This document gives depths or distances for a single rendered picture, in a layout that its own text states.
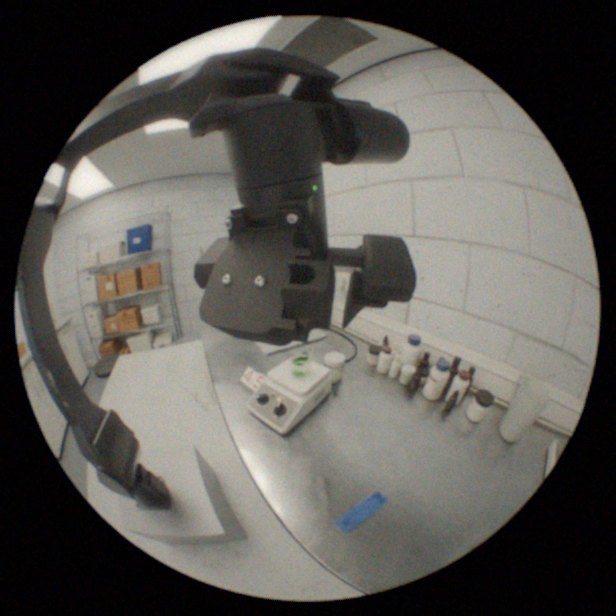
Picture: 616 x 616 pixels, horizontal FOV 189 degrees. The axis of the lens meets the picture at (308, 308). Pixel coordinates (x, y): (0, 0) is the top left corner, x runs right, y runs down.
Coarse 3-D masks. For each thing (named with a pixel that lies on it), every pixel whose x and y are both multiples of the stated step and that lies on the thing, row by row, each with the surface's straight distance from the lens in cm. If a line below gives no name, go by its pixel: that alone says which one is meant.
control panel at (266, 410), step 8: (264, 384) 50; (256, 392) 51; (264, 392) 49; (272, 392) 48; (256, 400) 50; (272, 400) 47; (280, 400) 46; (288, 400) 46; (256, 408) 49; (264, 408) 48; (272, 408) 47; (288, 408) 45; (264, 416) 47; (272, 416) 46; (280, 416) 45; (288, 416) 44; (280, 424) 45
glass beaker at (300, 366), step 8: (296, 344) 47; (304, 344) 47; (296, 352) 48; (304, 352) 48; (312, 352) 45; (296, 360) 44; (304, 360) 44; (296, 368) 45; (304, 368) 45; (296, 376) 47; (304, 376) 46
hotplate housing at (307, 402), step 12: (276, 384) 49; (324, 384) 50; (252, 396) 51; (288, 396) 46; (300, 396) 46; (312, 396) 47; (324, 396) 53; (252, 408) 50; (300, 408) 45; (312, 408) 50; (264, 420) 48; (288, 420) 44; (300, 420) 49
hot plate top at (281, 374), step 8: (288, 360) 55; (280, 368) 51; (288, 368) 51; (312, 368) 51; (320, 368) 51; (328, 368) 51; (272, 376) 49; (280, 376) 49; (288, 376) 49; (312, 376) 48; (320, 376) 48; (288, 384) 46; (296, 384) 46; (304, 384) 46; (312, 384) 46; (296, 392) 45; (304, 392) 44
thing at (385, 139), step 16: (256, 48) 17; (240, 64) 15; (256, 64) 14; (272, 64) 14; (288, 64) 14; (304, 64) 15; (304, 80) 14; (320, 80) 14; (336, 80) 15; (304, 96) 15; (320, 96) 16; (352, 112) 14; (368, 112) 15; (384, 112) 17; (352, 128) 13; (368, 128) 14; (384, 128) 15; (400, 128) 17; (352, 144) 14; (368, 144) 14; (384, 144) 15; (400, 144) 17; (336, 160) 16; (352, 160) 14; (368, 160) 15; (384, 160) 17
